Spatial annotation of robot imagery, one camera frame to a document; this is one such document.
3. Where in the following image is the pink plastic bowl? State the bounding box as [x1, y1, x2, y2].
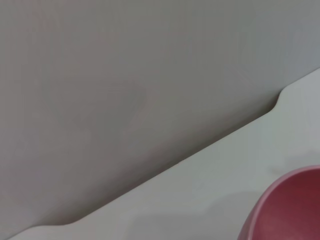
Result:
[235, 164, 320, 240]

